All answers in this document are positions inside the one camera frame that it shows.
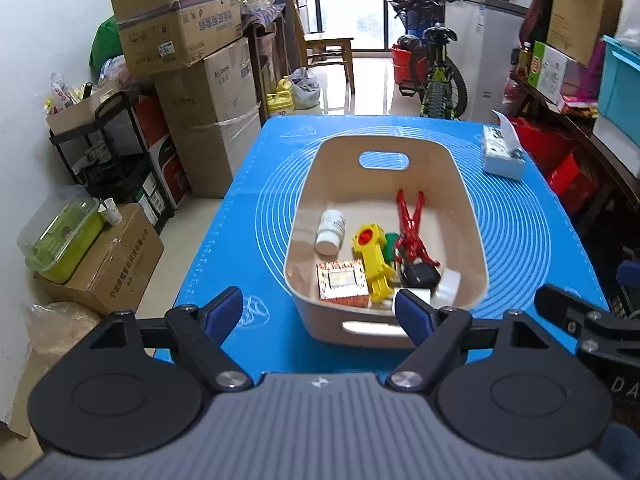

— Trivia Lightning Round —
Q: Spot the white tape roll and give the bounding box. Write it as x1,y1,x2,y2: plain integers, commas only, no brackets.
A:
432,268,461,309

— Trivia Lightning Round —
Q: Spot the black rounded case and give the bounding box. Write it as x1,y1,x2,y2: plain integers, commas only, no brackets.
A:
402,262,442,289

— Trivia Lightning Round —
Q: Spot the red action figure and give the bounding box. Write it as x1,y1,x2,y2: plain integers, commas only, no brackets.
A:
394,188,440,268

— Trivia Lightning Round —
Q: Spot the green gold small bottle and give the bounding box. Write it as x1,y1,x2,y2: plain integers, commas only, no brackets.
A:
383,232,399,264

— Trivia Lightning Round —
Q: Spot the yellow red toy tool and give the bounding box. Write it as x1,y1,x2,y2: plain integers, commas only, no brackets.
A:
352,223,395,304

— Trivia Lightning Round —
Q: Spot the beige plastic storage bin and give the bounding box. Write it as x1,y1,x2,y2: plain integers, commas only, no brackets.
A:
284,136,488,349

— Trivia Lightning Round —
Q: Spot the white pill bottle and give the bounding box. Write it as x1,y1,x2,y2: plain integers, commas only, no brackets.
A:
314,209,346,257

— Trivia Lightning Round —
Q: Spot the white power adapter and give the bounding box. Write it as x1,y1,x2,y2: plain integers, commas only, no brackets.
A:
396,287,432,304

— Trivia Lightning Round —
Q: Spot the floor cardboard box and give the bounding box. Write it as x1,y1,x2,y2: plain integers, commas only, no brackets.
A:
34,204,164,315

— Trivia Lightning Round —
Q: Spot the paper cup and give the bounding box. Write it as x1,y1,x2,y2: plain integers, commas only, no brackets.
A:
98,197,122,226

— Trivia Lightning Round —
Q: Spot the bag of grain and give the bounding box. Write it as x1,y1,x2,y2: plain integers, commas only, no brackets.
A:
23,301,101,366

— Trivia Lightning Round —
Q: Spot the green lidded container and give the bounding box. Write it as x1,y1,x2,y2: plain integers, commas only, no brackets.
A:
16,185,104,284

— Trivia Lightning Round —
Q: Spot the red shopping bag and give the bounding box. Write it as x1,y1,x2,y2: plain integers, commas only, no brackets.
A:
510,117,597,214

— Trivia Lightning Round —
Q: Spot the white tissue box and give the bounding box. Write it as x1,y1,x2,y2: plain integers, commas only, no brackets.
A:
482,110,526,181

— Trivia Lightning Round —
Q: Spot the black metal rack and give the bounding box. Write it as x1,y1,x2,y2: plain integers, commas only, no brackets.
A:
47,89,174,232

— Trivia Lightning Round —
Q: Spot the large lower cardboard box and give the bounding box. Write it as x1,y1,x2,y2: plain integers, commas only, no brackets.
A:
154,38,260,198

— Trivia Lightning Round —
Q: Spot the yellow oil jug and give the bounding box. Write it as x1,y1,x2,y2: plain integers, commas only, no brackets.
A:
266,77,295,117

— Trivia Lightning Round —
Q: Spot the teal plastic storage bin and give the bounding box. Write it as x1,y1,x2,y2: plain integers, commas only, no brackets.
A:
598,36,640,144

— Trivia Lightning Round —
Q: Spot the green black bicycle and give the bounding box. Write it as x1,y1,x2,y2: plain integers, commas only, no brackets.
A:
387,0,468,119

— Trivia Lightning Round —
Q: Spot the green white product box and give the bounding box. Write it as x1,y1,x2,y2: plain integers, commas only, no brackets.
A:
527,41,570,103

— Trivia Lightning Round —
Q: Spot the wooden chair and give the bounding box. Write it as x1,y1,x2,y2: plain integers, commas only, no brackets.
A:
288,0,355,94

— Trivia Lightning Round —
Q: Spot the white refrigerator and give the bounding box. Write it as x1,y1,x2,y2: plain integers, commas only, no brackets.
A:
446,0,527,124

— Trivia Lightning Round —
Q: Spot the open top cardboard box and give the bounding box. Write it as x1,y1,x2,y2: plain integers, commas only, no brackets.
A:
111,0,242,78

